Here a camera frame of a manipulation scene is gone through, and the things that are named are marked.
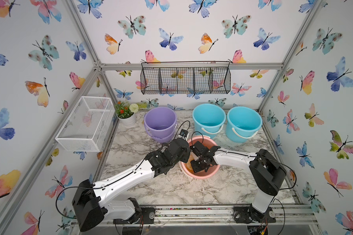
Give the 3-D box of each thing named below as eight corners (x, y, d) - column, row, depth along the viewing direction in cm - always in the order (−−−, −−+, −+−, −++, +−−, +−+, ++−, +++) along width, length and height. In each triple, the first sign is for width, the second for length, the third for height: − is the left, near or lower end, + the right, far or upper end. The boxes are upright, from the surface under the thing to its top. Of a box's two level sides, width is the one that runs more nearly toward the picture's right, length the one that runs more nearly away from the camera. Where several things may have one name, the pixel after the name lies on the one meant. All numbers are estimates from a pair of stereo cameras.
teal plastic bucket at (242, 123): (225, 147, 100) (231, 132, 87) (220, 123, 114) (225, 106, 100) (256, 147, 100) (268, 132, 87) (247, 123, 114) (256, 106, 100)
